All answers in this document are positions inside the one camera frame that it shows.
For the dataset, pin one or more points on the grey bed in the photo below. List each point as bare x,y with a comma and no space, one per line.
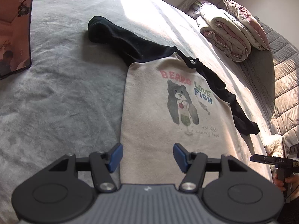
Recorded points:
70,98

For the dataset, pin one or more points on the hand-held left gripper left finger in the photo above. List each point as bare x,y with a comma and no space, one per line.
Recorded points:
115,158

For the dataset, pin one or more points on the grey quilted headboard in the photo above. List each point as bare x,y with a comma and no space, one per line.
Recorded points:
280,74

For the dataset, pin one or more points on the purple floral cloth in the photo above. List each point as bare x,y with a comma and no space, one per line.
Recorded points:
197,7

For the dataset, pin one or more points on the person's right hand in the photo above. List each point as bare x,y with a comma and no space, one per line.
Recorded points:
292,179

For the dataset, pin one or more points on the beige and mauve pillow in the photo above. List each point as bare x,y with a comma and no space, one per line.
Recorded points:
247,21

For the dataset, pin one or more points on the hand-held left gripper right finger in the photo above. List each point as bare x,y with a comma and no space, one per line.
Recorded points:
181,157

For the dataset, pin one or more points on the beige sweatshirt with black sleeves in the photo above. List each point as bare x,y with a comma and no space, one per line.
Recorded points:
149,98

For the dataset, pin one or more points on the folded beige quilt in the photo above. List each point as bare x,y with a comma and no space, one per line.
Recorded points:
224,32

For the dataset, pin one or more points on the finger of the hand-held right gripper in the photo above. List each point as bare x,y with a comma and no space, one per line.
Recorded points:
258,158

